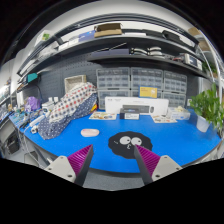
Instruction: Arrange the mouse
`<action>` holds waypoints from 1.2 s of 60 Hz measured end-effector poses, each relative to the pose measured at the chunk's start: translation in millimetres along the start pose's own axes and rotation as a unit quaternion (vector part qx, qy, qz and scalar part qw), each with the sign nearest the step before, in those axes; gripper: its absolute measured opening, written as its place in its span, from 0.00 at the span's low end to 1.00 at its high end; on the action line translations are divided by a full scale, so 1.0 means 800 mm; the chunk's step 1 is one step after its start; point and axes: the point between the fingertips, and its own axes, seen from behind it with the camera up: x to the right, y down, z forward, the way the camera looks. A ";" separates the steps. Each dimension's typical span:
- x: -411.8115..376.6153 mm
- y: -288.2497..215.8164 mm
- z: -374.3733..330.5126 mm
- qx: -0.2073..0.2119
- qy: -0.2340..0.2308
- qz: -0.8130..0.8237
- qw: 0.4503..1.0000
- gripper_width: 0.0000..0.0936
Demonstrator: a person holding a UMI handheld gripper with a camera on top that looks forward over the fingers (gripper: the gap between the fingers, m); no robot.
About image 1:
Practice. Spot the sticker sheet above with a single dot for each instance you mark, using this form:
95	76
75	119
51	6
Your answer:
103	116
162	119

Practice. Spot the grey drawer organizer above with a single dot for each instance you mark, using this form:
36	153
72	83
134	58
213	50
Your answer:
175	88
112	82
146	77

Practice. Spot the grey drawer organizer middle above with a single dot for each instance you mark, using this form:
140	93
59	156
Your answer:
146	77

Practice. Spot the grey drawer organizer left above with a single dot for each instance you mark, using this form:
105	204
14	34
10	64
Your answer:
112	82

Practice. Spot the white wicker basket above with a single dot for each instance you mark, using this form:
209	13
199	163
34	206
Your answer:
72	81

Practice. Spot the green potted plant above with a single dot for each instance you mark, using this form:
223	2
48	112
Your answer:
208	106

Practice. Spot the yellow card sign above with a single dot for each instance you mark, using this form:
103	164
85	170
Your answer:
147	92

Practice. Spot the grey drawer organizer right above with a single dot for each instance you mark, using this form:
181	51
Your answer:
175	88

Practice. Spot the white keyboard box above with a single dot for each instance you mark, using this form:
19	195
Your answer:
146	106

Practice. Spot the patterned fabric cover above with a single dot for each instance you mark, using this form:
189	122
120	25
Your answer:
79	102

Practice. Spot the small black box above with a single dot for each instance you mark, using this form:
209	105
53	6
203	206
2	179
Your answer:
129	114

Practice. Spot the black wall shelf unit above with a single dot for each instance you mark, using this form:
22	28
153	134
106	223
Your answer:
142	36

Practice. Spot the purple bag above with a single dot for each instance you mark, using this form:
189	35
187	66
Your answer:
32	104

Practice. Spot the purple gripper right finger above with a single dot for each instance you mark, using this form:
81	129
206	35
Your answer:
152	166

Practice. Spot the white tissue box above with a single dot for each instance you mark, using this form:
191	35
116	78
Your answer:
178	113

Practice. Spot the brown cardboard box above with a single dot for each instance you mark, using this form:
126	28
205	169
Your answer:
107	29

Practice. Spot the left sticker sheet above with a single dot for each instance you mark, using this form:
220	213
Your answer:
103	116

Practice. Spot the blue table mat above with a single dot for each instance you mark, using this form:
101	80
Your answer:
181	140

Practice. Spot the right sticker sheet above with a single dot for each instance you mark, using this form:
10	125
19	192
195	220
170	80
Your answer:
162	119

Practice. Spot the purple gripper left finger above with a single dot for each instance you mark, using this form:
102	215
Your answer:
73	168

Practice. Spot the black round cartoon mouse pad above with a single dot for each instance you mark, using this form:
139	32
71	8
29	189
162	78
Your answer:
123	143

